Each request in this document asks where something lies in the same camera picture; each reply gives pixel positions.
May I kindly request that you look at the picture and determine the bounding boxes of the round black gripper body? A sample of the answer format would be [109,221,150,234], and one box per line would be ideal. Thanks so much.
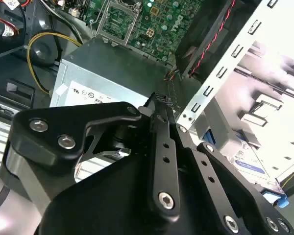
[39,146,236,235]

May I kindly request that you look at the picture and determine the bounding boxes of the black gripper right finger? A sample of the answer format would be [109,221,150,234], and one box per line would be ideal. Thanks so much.
[156,92,294,235]

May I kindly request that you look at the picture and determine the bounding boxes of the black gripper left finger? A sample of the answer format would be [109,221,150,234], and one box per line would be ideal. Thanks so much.
[0,93,182,217]

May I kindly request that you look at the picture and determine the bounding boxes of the hard disk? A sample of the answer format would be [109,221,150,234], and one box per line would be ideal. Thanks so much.
[203,129,289,209]

